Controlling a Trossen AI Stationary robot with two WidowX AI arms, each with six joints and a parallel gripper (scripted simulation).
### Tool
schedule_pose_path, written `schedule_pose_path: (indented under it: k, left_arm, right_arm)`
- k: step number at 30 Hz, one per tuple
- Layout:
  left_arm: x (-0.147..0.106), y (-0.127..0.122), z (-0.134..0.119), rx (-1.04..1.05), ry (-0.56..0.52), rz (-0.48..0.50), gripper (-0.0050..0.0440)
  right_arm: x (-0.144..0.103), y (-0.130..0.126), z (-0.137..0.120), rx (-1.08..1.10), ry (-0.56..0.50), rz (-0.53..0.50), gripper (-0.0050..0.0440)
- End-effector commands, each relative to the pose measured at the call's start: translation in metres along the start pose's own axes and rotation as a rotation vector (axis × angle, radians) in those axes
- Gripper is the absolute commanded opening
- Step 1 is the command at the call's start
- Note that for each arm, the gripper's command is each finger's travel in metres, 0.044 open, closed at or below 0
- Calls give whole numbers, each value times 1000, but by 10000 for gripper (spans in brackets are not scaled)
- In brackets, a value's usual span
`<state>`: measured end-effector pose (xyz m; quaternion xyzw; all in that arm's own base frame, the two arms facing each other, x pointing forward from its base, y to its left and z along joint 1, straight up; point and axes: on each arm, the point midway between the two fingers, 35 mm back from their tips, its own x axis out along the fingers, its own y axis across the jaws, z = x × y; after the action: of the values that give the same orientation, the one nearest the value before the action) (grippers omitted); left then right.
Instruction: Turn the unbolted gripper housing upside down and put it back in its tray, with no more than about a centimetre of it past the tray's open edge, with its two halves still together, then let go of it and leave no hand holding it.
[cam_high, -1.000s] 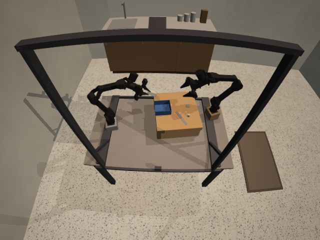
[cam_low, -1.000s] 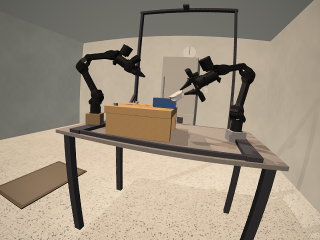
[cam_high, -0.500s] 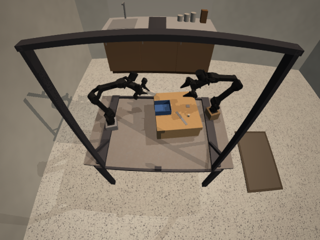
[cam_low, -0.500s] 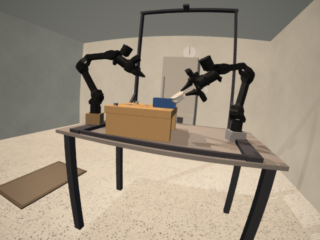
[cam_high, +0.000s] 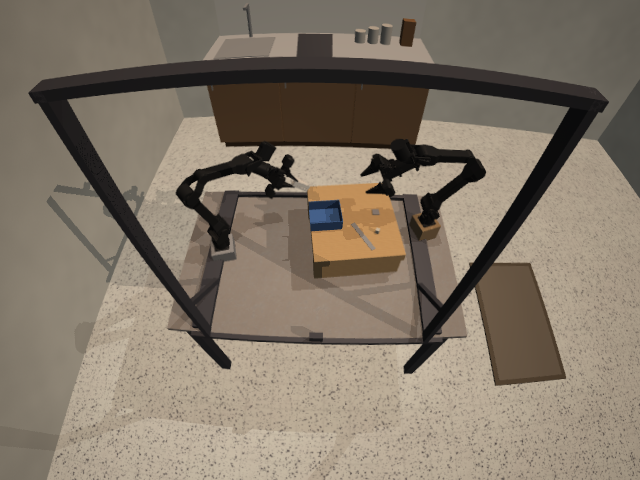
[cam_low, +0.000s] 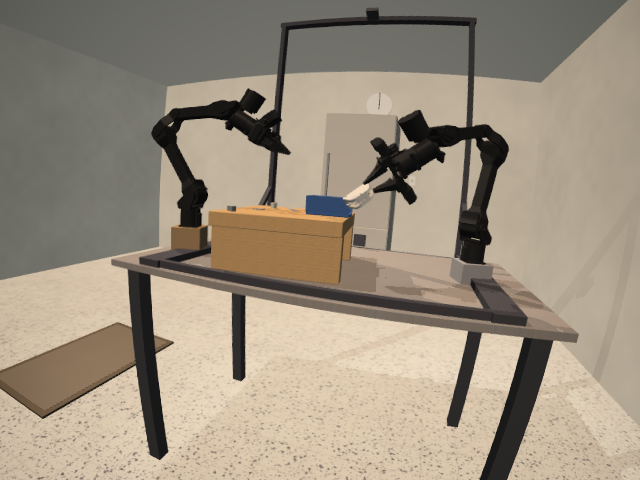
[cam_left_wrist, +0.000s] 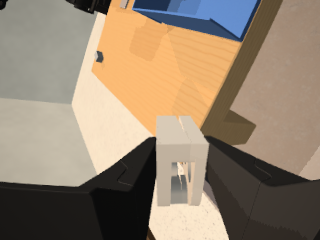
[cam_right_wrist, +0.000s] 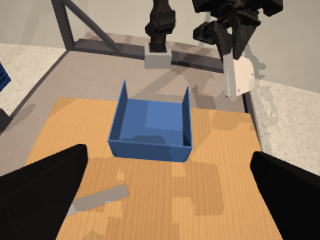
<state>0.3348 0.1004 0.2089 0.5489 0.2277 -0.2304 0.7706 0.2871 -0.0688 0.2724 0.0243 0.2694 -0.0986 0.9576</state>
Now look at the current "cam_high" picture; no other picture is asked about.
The black metal overhead frame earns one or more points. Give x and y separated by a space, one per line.
319 70

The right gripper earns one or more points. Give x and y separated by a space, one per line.
387 187

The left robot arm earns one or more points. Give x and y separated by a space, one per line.
241 164

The grey flat bar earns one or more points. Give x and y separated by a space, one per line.
363 236

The blue open-top tray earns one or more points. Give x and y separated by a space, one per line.
325 215

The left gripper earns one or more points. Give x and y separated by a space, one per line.
288 162

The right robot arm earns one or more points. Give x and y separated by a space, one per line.
424 155

